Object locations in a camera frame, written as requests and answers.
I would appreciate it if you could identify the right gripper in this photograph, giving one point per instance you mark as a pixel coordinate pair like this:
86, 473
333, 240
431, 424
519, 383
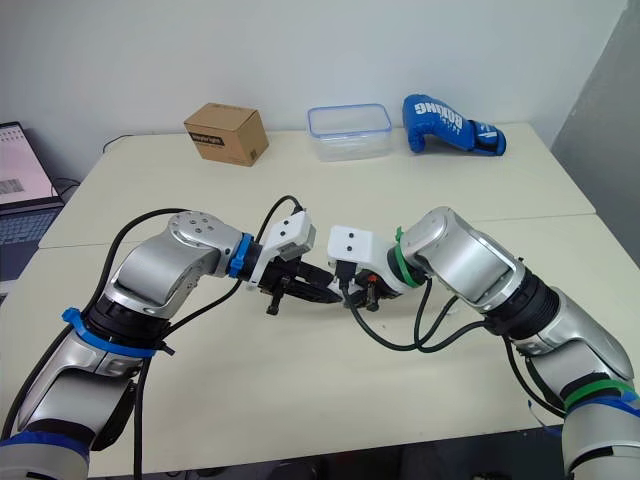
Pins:
370, 290

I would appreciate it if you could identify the clear blue-rimmed plastic container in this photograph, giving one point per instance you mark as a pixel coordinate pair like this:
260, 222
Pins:
350, 130

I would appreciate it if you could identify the blue boxing glove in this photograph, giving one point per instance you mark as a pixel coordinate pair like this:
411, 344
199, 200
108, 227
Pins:
440, 122

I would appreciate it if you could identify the laptop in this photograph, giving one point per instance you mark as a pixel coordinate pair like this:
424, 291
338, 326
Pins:
20, 175

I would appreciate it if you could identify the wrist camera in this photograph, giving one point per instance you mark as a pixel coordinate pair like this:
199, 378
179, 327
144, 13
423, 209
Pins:
355, 245
290, 237

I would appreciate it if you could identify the brown cardboard box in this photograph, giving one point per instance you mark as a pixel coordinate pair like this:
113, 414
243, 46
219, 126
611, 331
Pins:
222, 132

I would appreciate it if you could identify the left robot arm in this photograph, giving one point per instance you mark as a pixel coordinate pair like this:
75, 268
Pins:
150, 280

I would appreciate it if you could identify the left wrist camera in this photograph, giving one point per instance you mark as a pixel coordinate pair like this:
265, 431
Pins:
290, 237

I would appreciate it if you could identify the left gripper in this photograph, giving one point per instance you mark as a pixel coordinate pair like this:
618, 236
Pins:
275, 287

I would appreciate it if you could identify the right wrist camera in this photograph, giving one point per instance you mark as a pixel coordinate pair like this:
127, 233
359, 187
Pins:
355, 245

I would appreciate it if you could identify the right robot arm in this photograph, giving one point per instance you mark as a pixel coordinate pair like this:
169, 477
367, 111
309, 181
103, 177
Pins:
475, 270

